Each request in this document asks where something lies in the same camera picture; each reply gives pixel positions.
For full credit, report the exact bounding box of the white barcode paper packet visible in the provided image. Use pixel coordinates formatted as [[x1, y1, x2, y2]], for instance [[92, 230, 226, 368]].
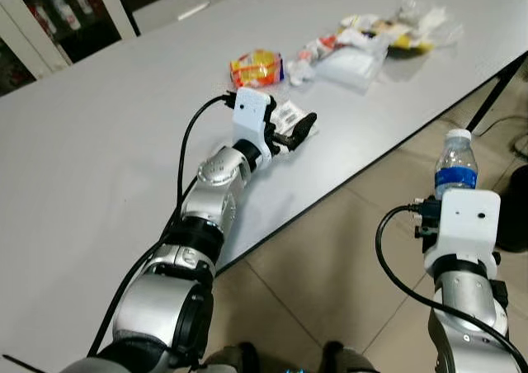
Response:
[[268, 101, 316, 139]]

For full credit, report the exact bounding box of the clear water bottle blue label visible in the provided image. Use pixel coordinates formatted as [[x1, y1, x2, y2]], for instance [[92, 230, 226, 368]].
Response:
[[435, 129, 479, 199]]

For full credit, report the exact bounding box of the crumpled red white wrapper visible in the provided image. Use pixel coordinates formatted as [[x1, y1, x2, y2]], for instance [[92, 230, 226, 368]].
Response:
[[285, 33, 341, 85]]

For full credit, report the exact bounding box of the orange yellow snack bag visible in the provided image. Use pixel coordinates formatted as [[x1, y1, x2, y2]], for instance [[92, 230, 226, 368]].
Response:
[[229, 50, 286, 89]]

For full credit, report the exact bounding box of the flat white plastic bag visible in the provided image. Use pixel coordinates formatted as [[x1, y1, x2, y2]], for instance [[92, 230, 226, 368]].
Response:
[[313, 41, 389, 91]]

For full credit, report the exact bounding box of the black metal table leg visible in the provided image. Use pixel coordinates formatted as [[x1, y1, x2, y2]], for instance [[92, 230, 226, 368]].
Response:
[[466, 55, 528, 131]]

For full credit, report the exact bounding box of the crumpled clear plastic wrapper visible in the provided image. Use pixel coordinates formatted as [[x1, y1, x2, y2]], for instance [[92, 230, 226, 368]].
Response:
[[396, 0, 463, 48]]

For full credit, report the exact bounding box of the robot right leg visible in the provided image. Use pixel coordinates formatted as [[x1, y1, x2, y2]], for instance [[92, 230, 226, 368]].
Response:
[[318, 342, 382, 373]]

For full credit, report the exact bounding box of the robot leg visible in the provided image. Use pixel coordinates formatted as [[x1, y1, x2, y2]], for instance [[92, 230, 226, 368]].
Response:
[[202, 344, 261, 373], [318, 342, 382, 373]]

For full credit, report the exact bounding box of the white glass door cabinet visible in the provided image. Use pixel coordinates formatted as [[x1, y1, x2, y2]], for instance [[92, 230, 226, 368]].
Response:
[[0, 0, 138, 78]]

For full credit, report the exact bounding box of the robot left leg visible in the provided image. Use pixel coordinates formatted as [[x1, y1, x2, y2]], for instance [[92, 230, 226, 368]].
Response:
[[202, 344, 261, 373]]

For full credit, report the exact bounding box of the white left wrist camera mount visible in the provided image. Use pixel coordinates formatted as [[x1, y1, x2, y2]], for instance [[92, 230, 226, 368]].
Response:
[[232, 87, 278, 161]]

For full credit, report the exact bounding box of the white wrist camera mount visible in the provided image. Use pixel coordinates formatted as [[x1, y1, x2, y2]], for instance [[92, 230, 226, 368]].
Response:
[[425, 190, 502, 268], [232, 87, 278, 161]]

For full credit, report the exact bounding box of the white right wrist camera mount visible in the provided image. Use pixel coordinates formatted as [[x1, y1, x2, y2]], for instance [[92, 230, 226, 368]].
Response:
[[425, 190, 502, 268]]

